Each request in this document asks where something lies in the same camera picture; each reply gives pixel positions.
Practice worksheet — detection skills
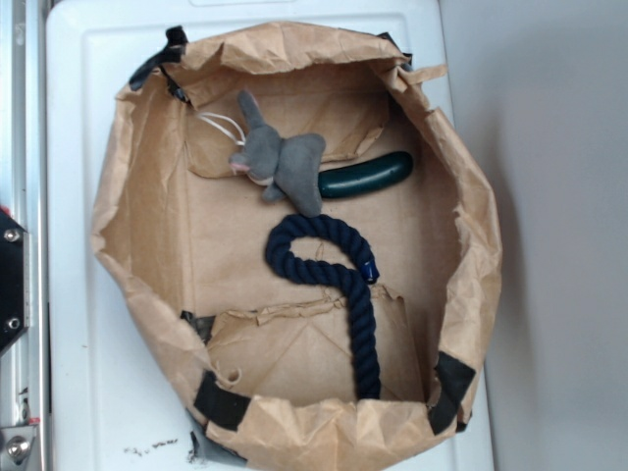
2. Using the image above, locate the aluminium frame rail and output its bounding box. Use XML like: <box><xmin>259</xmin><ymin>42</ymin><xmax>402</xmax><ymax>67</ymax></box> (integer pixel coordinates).
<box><xmin>1</xmin><ymin>1</ymin><xmax>53</xmax><ymax>470</ymax></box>

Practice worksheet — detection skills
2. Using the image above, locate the brown paper lined box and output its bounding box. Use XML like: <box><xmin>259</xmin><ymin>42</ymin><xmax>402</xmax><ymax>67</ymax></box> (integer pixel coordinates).
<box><xmin>91</xmin><ymin>22</ymin><xmax>502</xmax><ymax>470</ymax></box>

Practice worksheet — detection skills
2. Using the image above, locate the black metal bracket plate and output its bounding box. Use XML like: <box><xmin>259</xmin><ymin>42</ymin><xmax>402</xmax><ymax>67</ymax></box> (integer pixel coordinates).
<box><xmin>0</xmin><ymin>206</ymin><xmax>29</xmax><ymax>355</ymax></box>

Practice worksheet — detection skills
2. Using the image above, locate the dark green toy cucumber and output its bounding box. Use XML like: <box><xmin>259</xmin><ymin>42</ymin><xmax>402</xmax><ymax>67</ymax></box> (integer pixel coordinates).
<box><xmin>318</xmin><ymin>151</ymin><xmax>414</xmax><ymax>199</ymax></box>

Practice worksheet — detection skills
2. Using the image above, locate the dark blue twisted rope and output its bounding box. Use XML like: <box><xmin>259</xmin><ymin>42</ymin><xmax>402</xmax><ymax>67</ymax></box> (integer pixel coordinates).
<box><xmin>265</xmin><ymin>212</ymin><xmax>383</xmax><ymax>401</ymax></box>

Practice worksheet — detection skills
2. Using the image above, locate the gray plush elephant toy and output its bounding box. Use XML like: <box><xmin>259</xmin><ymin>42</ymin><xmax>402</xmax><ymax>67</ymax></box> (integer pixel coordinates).
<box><xmin>229</xmin><ymin>90</ymin><xmax>326</xmax><ymax>218</ymax></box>

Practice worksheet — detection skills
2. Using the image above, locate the silver corner bracket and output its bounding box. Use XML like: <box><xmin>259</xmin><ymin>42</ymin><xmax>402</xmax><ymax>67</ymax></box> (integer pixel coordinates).
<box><xmin>1</xmin><ymin>425</ymin><xmax>38</xmax><ymax>471</ymax></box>

